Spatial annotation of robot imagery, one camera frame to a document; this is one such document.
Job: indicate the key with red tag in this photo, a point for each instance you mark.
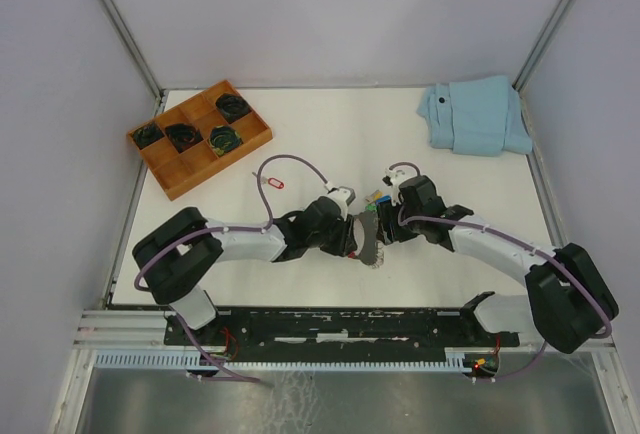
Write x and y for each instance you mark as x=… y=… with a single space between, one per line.
x=269 y=181

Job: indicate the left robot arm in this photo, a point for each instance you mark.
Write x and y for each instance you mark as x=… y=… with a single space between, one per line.
x=174 y=258

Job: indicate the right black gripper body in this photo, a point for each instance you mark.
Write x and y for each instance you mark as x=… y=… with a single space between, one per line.
x=387 y=213

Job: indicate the wooden compartment tray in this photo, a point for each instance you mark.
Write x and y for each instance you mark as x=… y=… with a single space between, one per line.
x=178 y=173

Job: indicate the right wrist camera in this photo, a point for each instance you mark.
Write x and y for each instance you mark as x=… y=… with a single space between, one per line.
x=397 y=174

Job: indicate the black yellow rolled band left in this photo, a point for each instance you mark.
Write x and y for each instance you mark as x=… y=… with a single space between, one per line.
x=146 y=135

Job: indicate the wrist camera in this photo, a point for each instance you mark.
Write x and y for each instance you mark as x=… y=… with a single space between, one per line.
x=397 y=174
x=342 y=196

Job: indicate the light blue folded cloth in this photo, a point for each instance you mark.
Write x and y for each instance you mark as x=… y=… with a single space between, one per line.
x=481 y=117

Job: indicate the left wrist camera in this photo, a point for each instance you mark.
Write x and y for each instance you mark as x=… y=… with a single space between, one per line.
x=342 y=196

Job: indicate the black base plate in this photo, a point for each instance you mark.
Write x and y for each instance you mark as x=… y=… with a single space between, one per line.
x=327 y=335

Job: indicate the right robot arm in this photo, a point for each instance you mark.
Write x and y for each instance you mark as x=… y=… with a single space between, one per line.
x=566 y=300

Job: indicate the black red rolled band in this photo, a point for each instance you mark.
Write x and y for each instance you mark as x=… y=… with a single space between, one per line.
x=183 y=136

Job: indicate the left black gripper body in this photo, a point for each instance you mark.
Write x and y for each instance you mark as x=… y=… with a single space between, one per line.
x=335 y=239

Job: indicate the black green rolled band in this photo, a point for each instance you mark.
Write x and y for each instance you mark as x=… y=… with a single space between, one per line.
x=223 y=140

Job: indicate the metal key holder red handle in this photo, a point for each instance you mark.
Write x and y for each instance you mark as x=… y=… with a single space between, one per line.
x=368 y=249

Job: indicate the black rolled band back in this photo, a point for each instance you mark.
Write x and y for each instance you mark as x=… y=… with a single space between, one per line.
x=232 y=107

